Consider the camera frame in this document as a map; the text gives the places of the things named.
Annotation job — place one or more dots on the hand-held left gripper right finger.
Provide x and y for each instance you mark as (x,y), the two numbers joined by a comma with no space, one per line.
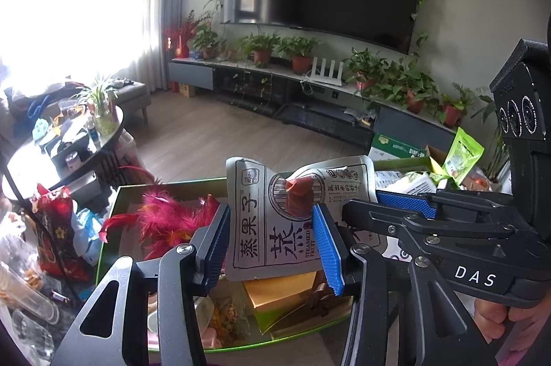
(329,250)

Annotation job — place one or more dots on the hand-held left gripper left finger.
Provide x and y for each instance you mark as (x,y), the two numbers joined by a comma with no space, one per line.
(213,250)

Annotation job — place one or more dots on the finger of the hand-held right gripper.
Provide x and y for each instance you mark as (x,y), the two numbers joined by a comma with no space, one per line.
(404,202)
(370,215)

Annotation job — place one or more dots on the red feather toy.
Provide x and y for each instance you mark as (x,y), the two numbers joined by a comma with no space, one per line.
(163,219)

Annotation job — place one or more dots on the grey snack pouch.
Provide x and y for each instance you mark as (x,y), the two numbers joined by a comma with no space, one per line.
(267,219)

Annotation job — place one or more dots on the green storage box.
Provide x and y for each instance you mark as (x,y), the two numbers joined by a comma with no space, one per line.
(258,342)

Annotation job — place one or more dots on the person's right hand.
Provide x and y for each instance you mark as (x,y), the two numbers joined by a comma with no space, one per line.
(490,318)

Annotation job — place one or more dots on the green white cardboard carton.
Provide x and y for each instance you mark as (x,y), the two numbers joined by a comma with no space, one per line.
(396,146)

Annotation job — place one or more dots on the orange cardboard box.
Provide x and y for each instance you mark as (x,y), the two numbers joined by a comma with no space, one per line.
(275,293)

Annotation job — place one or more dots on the green pouch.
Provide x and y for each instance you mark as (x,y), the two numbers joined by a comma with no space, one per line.
(462,155)

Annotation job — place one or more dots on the tall leafy floor plant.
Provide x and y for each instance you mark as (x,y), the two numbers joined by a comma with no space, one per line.
(495,142)

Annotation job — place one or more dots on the light blue plastic bag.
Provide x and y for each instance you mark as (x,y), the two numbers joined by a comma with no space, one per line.
(86,237)

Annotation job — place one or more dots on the white router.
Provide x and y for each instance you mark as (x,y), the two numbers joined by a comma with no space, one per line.
(327,71)

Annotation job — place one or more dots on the red snack bag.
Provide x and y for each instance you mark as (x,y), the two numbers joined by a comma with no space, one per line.
(56,237)

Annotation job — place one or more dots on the grey ottoman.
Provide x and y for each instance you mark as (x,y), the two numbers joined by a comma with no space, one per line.
(133,95)

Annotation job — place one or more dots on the row of potted plants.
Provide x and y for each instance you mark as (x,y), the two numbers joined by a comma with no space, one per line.
(301,49)

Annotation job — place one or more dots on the plant in glass vase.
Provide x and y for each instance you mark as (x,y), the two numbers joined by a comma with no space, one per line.
(101,107)

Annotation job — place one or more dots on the dark round coffee table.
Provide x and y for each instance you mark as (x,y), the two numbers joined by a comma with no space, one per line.
(30,168)

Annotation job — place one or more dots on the red flower arrangement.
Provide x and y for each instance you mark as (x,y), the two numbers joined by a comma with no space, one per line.
(178,36)

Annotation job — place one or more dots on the grey curtain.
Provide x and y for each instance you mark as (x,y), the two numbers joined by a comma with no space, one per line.
(163,4)

